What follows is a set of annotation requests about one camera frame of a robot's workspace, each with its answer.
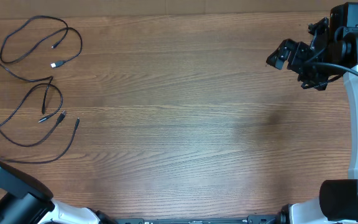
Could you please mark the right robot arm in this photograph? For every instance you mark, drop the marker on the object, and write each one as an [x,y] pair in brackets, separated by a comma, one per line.
[331,55]

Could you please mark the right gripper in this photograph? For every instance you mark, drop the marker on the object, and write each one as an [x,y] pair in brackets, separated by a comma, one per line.
[320,81]

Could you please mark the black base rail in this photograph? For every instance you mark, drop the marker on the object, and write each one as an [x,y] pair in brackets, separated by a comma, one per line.
[251,219]

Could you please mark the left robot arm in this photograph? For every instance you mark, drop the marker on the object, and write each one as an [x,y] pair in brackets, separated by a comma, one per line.
[24,199]

